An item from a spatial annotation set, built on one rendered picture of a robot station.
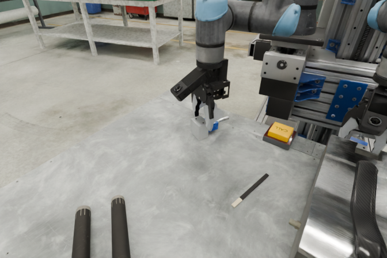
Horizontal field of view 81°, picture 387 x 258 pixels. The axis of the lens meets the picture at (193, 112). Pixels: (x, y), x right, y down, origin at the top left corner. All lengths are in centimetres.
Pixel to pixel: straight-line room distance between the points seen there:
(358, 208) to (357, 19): 71
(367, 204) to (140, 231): 45
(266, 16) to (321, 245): 48
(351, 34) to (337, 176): 64
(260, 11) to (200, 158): 41
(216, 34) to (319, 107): 63
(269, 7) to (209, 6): 15
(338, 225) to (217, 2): 48
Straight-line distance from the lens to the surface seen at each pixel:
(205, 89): 62
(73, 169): 71
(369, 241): 47
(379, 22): 80
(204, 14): 56
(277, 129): 74
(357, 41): 114
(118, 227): 50
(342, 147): 66
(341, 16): 118
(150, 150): 69
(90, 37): 401
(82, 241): 51
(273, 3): 62
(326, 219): 45
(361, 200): 58
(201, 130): 69
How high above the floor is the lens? 126
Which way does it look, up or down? 34 degrees down
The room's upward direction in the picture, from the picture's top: straight up
